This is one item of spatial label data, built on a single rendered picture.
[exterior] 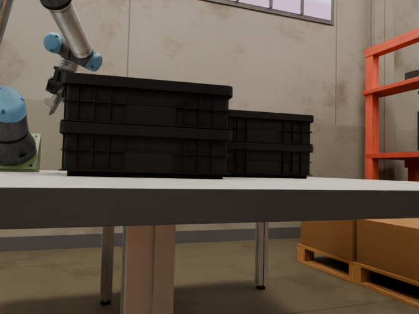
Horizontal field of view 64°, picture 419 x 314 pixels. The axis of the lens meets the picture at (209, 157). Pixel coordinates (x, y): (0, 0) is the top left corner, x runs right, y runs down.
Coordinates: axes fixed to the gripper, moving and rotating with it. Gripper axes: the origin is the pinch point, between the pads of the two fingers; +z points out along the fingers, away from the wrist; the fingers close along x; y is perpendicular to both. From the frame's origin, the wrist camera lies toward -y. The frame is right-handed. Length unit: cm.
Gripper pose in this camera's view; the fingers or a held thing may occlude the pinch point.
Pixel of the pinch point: (59, 114)
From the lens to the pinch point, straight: 164.3
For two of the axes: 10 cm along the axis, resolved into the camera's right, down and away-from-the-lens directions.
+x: -0.5, 2.2, -9.7
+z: -3.7, 9.0, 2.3
